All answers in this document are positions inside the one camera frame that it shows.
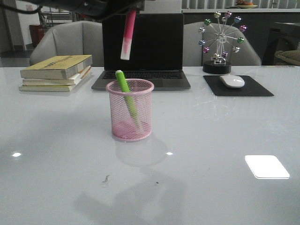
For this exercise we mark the pink highlighter pen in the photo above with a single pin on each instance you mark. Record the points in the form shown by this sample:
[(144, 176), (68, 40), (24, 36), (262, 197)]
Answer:
[(128, 35)]

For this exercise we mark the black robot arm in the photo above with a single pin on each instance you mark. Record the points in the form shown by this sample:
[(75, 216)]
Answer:
[(96, 9)]

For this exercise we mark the pink mesh pen holder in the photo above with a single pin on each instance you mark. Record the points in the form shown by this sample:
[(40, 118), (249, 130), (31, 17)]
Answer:
[(131, 111)]

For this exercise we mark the dark grey laptop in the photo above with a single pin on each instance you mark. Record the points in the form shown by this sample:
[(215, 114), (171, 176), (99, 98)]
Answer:
[(156, 51)]

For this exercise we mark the ferris wheel desk toy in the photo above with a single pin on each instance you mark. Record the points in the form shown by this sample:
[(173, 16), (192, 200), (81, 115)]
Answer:
[(218, 63)]

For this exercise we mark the middle cream book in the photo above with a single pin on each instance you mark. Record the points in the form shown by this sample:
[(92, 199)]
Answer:
[(73, 80)]

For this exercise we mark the white computer mouse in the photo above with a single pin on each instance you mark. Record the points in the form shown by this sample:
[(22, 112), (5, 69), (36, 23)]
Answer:
[(232, 81)]

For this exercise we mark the right grey armchair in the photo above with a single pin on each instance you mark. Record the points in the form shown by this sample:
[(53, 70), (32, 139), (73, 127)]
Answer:
[(198, 47)]

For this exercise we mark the grey armchair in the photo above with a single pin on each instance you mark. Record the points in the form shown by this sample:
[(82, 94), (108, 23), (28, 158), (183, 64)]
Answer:
[(198, 47), (73, 38)]

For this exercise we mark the bottom yellow book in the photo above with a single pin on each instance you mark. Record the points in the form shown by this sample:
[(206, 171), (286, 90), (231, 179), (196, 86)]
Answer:
[(53, 88)]

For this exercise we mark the yellow book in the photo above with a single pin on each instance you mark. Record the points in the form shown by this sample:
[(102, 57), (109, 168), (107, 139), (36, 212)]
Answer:
[(57, 67), (53, 88)]

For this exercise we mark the top yellow book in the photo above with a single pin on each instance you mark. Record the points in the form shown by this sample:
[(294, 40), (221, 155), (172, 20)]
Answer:
[(57, 67)]

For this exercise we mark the left grey armchair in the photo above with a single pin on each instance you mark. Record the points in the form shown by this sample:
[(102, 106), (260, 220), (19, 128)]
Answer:
[(73, 38)]

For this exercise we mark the black mouse pad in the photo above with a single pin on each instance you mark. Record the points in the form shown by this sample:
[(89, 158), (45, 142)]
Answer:
[(251, 88)]

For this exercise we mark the white box behind laptop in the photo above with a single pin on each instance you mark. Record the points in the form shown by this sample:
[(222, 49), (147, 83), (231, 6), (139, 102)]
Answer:
[(161, 6)]

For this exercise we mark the red trash bin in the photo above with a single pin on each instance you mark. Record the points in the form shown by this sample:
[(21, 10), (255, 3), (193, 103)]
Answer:
[(36, 33)]

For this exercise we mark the fruit bowl on counter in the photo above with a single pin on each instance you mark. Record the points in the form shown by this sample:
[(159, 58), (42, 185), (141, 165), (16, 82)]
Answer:
[(243, 4)]

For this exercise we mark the olive cushion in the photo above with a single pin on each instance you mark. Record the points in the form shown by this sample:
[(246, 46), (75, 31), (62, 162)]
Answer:
[(288, 57)]

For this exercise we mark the dark side table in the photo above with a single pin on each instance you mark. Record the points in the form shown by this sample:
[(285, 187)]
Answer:
[(283, 36)]

